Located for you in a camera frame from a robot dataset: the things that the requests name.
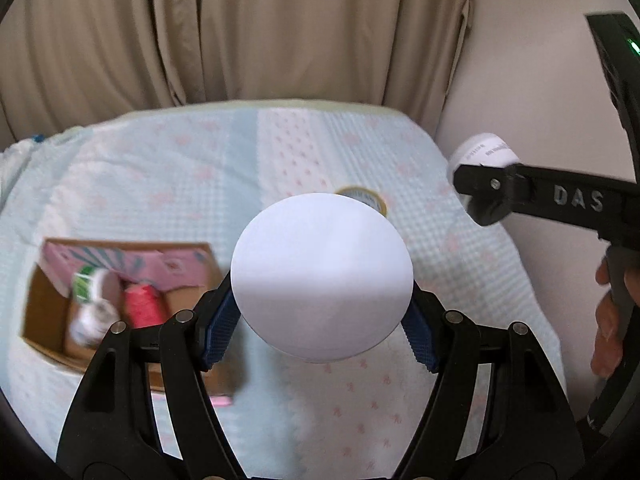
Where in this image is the person right hand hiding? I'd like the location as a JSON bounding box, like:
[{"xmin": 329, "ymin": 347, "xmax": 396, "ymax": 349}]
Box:
[{"xmin": 589, "ymin": 257, "xmax": 624, "ymax": 380}]

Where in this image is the yellow tape roll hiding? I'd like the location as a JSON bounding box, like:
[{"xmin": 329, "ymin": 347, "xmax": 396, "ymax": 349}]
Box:
[{"xmin": 335, "ymin": 185, "xmax": 387, "ymax": 217}]

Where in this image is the white round case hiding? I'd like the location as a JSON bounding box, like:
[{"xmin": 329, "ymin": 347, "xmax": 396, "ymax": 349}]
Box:
[{"xmin": 230, "ymin": 193, "xmax": 414, "ymax": 363}]

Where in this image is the beige curtain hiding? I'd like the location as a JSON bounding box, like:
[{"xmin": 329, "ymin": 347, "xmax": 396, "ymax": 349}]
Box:
[{"xmin": 1, "ymin": 0, "xmax": 471, "ymax": 144}]

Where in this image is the white supplement bottle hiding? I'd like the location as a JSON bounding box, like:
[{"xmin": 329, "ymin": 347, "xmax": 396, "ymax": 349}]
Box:
[{"xmin": 68, "ymin": 299, "xmax": 120, "ymax": 348}]

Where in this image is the small black white jar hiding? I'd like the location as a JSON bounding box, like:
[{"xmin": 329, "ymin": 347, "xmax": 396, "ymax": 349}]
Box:
[{"xmin": 447, "ymin": 132, "xmax": 520, "ymax": 218}]

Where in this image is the light blue patterned blanket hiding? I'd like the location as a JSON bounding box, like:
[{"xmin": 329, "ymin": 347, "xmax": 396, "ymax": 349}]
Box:
[{"xmin": 1, "ymin": 103, "xmax": 562, "ymax": 479}]

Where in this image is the green label white jar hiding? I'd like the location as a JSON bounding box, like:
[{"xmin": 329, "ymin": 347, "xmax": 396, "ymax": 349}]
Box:
[{"xmin": 72, "ymin": 266, "xmax": 122, "ymax": 309}]

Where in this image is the brown cardboard box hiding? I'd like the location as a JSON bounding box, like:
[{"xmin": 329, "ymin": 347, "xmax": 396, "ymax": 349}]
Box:
[{"xmin": 21, "ymin": 238, "xmax": 222, "ymax": 373}]

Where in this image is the red lid jar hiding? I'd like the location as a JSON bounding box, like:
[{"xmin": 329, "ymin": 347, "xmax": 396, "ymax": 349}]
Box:
[{"xmin": 125, "ymin": 283, "xmax": 168, "ymax": 328}]

